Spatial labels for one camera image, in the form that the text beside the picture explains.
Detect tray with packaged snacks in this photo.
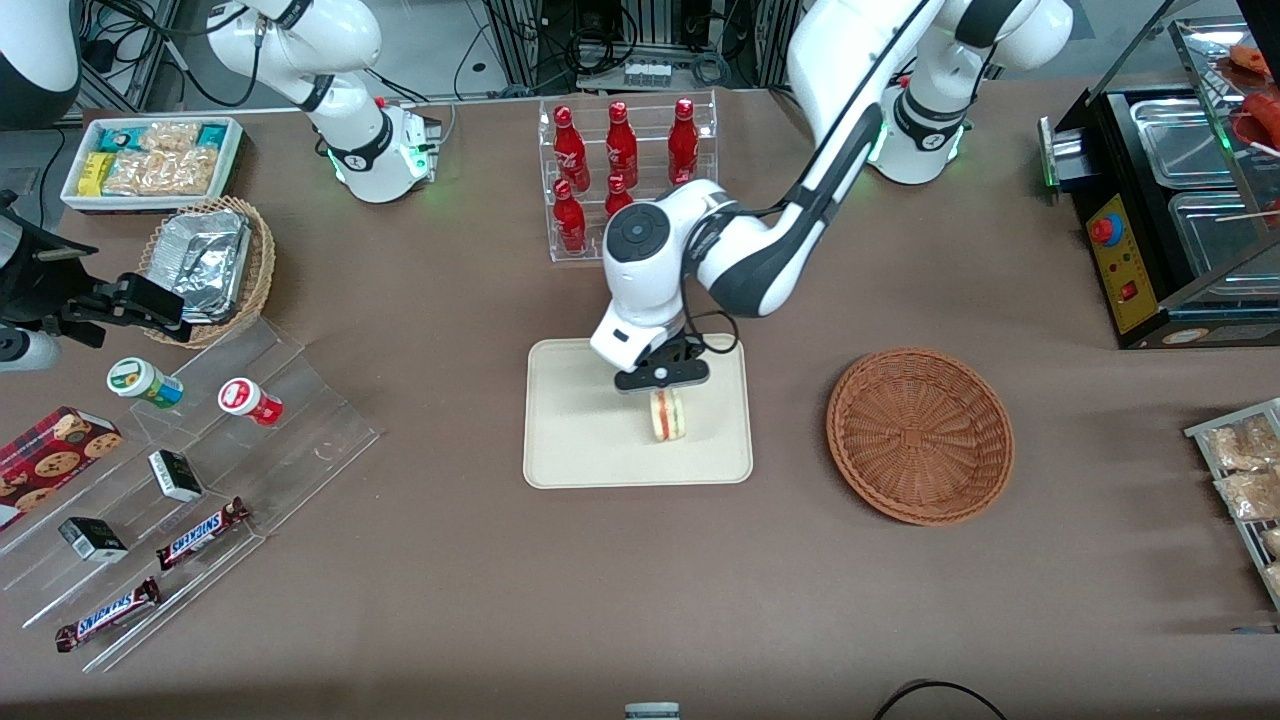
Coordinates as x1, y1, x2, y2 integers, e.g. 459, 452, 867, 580
1184, 397, 1280, 612

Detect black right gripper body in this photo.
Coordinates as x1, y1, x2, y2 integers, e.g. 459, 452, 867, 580
0, 258, 127, 349

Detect black cable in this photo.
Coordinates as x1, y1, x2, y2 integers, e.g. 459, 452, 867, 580
872, 679, 1009, 720

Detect clear nut snack bag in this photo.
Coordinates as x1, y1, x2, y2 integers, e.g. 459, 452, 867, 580
1214, 469, 1280, 522
1204, 414, 1280, 472

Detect clear rice cracker pack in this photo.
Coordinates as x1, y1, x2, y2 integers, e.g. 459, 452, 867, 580
104, 149, 217, 197
140, 121, 203, 154

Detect black hot food display machine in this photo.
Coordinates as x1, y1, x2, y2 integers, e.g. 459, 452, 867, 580
1038, 0, 1280, 351

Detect round layered sandwich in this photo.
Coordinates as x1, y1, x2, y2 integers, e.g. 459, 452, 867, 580
648, 390, 691, 444

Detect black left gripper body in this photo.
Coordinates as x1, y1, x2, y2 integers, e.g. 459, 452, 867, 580
640, 335, 715, 373

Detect clear acrylic stepped stand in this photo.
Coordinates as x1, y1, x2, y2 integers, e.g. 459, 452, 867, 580
0, 315, 381, 673

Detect clear acrylic bottle rack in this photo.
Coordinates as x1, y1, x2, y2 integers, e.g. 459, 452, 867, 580
538, 90, 719, 264

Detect red lid white jar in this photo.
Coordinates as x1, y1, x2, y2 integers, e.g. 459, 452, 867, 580
218, 377, 284, 428

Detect white snack bin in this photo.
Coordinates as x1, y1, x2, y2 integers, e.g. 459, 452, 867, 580
61, 116, 245, 215

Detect light wicker basket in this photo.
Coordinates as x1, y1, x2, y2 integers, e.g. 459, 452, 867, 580
138, 195, 277, 349

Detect red sausage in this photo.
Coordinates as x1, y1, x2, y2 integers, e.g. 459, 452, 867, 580
1230, 90, 1280, 153

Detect small black carton box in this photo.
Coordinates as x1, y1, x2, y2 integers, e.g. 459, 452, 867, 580
148, 449, 204, 503
58, 516, 129, 563

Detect brown wicker basket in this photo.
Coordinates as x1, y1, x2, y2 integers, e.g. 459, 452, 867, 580
827, 347, 1015, 527

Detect yellow snack packet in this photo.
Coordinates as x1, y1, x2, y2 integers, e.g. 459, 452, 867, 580
77, 151, 119, 197

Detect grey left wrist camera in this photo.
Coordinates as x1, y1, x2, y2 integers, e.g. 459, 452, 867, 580
614, 362, 712, 394

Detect silver foil wrapped packs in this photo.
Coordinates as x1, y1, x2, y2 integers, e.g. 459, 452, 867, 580
150, 208, 253, 323

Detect Snickers chocolate bar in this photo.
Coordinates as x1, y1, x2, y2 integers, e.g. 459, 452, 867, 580
55, 577, 162, 653
156, 497, 251, 572

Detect steel food pan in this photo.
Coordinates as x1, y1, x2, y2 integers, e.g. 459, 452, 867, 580
1167, 189, 1280, 293
1129, 97, 1243, 192

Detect beige plastic tray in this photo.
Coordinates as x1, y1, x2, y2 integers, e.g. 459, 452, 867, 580
523, 338, 754, 489

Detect green lid sunflower jar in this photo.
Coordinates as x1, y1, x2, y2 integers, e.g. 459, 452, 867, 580
107, 357, 185, 410

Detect red chocolate chip cookie box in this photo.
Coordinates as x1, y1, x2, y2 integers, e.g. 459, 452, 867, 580
0, 406, 123, 531

